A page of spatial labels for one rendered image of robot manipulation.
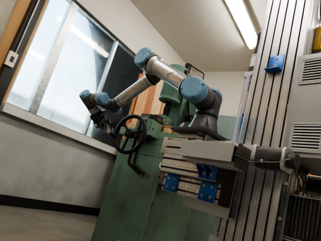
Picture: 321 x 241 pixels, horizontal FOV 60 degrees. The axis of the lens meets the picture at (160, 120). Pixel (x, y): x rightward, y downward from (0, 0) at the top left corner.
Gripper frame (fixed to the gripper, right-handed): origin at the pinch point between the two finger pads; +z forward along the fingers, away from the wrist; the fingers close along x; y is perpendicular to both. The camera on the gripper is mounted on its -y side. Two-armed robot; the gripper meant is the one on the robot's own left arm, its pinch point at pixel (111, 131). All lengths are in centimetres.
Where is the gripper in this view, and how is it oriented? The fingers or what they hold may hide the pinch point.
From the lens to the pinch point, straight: 200.1
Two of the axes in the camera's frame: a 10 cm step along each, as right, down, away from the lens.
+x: 8.2, 0.1, -5.8
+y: -4.4, 6.6, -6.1
